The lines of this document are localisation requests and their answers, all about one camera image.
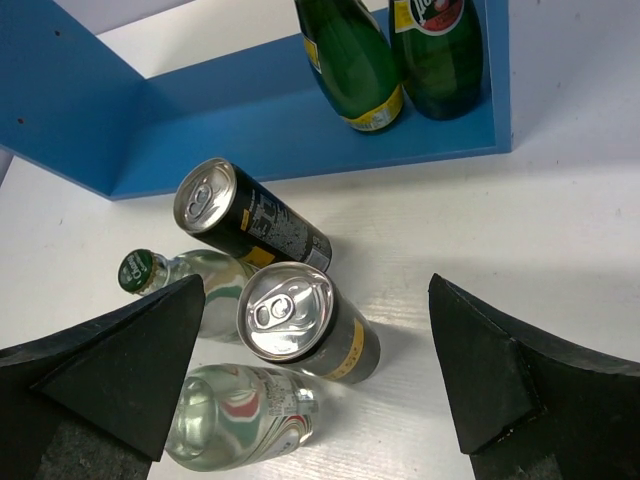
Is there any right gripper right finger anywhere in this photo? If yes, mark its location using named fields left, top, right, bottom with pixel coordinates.
left=428, top=274, right=639, bottom=479

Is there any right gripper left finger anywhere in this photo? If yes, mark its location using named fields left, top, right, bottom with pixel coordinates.
left=1, top=275, right=205, bottom=479

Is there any clear Chang bottle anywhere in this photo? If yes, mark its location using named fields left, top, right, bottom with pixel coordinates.
left=165, top=364, right=320, bottom=472
left=118, top=248, right=258, bottom=344

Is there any black can near shelf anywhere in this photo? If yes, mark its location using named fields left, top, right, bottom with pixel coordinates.
left=173, top=158, right=332, bottom=272

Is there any blue and yellow wooden shelf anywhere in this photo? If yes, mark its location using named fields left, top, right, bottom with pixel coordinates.
left=1, top=1, right=512, bottom=200

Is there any black yellow can right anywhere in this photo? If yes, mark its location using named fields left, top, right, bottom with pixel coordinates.
left=237, top=262, right=381, bottom=384

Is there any green Perrier bottle red label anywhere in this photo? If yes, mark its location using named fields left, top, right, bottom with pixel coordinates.
left=389, top=0, right=484, bottom=120

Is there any green bottle yellow label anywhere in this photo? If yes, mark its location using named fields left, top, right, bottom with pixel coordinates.
left=294, top=0, right=404, bottom=133

